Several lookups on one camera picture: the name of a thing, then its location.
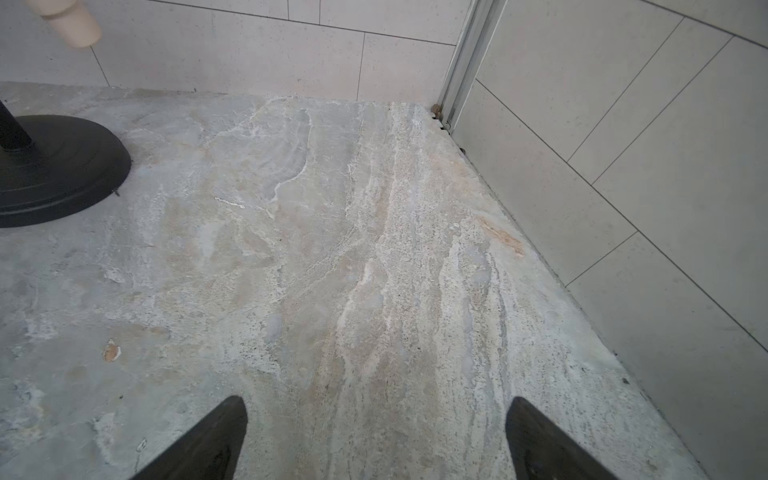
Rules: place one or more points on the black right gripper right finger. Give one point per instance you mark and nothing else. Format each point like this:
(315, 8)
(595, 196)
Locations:
(541, 450)

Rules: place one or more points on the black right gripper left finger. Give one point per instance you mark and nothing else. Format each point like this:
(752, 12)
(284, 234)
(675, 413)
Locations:
(209, 450)

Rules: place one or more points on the beige microphone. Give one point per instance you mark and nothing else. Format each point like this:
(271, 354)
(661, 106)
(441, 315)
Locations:
(70, 19)

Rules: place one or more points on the aluminium corner post right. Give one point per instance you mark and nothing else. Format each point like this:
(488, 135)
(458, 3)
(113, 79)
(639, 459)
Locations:
(474, 41)

